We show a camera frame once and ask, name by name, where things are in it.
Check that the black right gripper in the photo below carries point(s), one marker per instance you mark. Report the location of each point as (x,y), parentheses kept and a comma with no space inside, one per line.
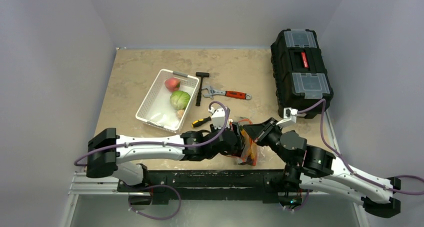
(259,132)

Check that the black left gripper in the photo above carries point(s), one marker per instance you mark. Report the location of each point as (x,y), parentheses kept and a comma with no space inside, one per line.
(240,139)

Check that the clear zip top bag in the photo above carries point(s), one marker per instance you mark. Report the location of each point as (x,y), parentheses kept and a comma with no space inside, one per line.
(242,121)

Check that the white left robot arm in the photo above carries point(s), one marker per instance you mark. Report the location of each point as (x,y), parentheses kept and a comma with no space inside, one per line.
(113,155)

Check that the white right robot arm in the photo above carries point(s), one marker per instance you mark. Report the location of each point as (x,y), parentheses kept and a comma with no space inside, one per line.
(310,167)

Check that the yellow black screwdriver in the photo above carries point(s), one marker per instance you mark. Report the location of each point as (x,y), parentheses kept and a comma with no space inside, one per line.
(200,122)

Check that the beige toy garlic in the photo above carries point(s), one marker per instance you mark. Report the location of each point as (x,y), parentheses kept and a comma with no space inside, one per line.
(180,113)

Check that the green toy cabbage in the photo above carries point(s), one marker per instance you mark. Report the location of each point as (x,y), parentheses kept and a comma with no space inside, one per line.
(179,99)

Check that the black toolbox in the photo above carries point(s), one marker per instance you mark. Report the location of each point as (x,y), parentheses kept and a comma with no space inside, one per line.
(301,78)

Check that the black hammer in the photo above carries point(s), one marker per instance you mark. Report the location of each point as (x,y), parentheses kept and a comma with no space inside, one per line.
(201,75)

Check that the white plastic basket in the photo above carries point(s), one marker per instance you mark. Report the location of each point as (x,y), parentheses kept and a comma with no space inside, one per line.
(156,109)

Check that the pink toy peach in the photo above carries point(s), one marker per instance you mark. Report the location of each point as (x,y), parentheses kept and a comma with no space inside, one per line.
(172,84)

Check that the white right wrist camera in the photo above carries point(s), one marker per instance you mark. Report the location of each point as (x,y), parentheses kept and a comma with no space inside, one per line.
(289,117)

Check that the red handled adjustable wrench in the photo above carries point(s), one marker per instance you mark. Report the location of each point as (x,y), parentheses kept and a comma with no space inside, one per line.
(211,92)

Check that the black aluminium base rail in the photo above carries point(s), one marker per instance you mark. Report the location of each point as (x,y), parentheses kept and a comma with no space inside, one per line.
(162,186)

